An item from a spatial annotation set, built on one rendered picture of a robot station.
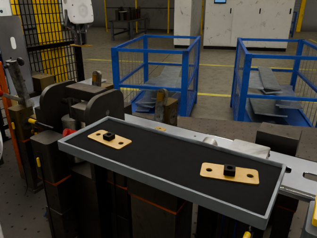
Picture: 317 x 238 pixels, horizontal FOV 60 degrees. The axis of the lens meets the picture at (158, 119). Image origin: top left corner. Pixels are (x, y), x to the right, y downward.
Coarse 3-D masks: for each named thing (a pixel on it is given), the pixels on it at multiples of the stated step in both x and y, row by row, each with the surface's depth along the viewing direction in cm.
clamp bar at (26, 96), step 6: (6, 60) 92; (18, 60) 94; (6, 66) 90; (12, 66) 91; (18, 66) 92; (12, 72) 92; (18, 72) 93; (12, 78) 94; (18, 78) 93; (18, 84) 94; (24, 84) 96; (18, 90) 96; (24, 90) 96; (18, 96) 98; (24, 96) 96
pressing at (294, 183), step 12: (36, 96) 124; (132, 120) 99; (144, 120) 99; (168, 132) 90; (180, 132) 90; (192, 132) 90; (228, 144) 83; (276, 156) 77; (288, 156) 77; (288, 168) 72; (300, 168) 71; (312, 168) 71; (288, 180) 66; (300, 180) 66; (312, 180) 66; (288, 192) 63; (300, 192) 62; (312, 192) 62
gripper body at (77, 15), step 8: (64, 0) 91; (72, 0) 89; (80, 0) 91; (88, 0) 94; (64, 8) 91; (72, 8) 90; (80, 8) 92; (88, 8) 95; (64, 16) 92; (72, 16) 90; (80, 16) 93; (88, 16) 96
